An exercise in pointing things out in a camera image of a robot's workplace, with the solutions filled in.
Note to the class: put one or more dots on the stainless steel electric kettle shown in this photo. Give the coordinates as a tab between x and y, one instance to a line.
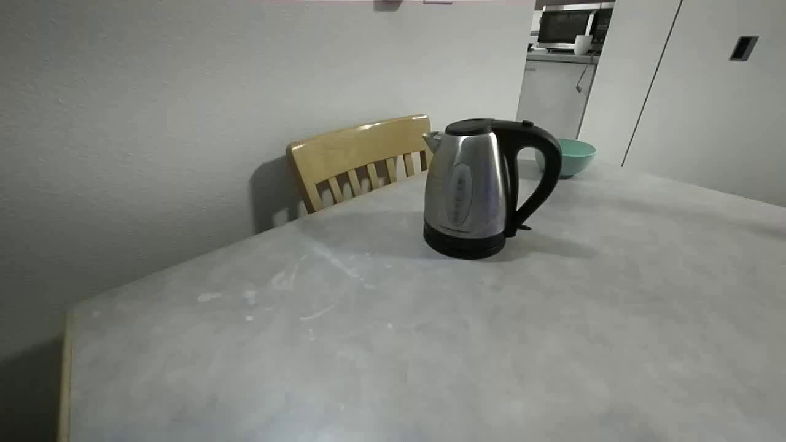
467	188

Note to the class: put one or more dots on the teal bowl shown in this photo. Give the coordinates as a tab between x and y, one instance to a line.
578	157

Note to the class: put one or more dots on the white kitchen counter cabinet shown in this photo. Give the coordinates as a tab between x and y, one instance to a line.
553	95

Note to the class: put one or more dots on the white cup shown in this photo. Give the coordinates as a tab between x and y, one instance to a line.
582	46

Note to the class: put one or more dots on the microwave oven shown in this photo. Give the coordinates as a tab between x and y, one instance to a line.
565	26

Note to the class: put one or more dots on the black wall switch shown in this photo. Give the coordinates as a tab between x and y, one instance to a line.
743	48

